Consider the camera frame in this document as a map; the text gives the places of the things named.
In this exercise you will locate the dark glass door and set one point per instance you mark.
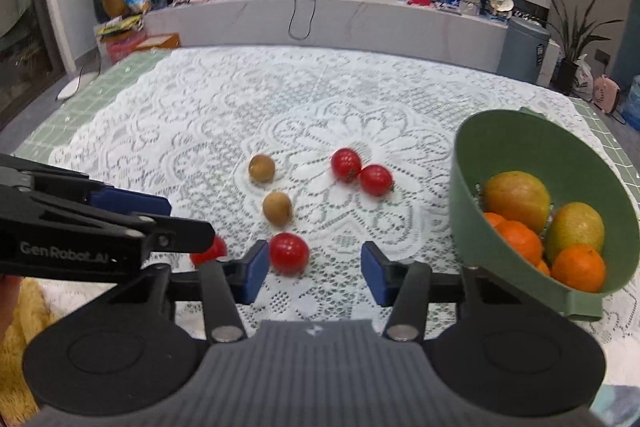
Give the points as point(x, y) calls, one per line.
point(25, 32)

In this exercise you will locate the orange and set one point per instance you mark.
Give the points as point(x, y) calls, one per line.
point(577, 267)
point(492, 219)
point(520, 239)
point(542, 268)

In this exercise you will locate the orange cardboard box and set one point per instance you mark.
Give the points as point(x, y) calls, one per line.
point(160, 42)

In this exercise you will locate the white lace tablecloth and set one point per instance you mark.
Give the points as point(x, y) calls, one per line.
point(200, 132)

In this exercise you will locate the blue snack bag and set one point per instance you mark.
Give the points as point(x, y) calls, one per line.
point(136, 0)

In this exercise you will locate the white plastic bag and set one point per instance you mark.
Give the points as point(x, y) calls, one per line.
point(582, 79)

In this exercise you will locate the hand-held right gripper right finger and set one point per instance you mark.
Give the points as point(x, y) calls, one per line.
point(372, 272)

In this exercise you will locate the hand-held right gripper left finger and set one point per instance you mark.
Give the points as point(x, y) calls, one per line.
point(255, 269)

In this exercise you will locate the long-leaf potted plant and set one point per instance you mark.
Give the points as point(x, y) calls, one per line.
point(565, 77)

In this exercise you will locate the white fan ornament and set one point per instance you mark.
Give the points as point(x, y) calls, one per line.
point(502, 4)

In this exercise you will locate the pink heater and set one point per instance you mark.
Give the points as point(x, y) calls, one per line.
point(606, 94)

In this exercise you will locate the white round floor device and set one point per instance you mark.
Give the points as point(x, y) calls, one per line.
point(75, 87)

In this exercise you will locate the large yellow-green pear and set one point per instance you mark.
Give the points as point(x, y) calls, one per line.
point(575, 229)

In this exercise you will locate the green colander bowl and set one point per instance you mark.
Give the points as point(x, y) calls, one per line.
point(465, 187)

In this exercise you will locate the blue water jug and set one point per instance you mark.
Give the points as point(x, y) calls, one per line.
point(634, 104)

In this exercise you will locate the dark wall socket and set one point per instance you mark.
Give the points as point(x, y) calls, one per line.
point(603, 55)

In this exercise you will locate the pink box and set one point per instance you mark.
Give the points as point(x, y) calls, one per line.
point(122, 49)

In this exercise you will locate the red-tinged mango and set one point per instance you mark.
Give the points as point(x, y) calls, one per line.
point(517, 202)

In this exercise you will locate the white marble TV cabinet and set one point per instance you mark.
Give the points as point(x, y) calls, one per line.
point(375, 27)

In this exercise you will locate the grey trash bin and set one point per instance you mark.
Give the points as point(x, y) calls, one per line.
point(520, 52)

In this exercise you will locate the yellow fluffy cloth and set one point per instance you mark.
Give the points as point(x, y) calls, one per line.
point(35, 322)

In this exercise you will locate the light blue cloth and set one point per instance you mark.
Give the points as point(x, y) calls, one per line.
point(620, 402)

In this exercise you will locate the brown kiwi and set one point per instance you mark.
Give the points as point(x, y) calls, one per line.
point(262, 168)
point(277, 208)

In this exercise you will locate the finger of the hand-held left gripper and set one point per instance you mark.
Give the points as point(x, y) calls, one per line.
point(135, 204)
point(190, 237)

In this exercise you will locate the stack of colourful packets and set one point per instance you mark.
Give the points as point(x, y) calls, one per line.
point(120, 27)

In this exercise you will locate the red cherry tomato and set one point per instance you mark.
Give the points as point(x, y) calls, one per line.
point(375, 179)
point(345, 164)
point(207, 252)
point(289, 253)

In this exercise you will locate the grey fabric pot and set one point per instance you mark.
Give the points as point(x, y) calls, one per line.
point(470, 2)

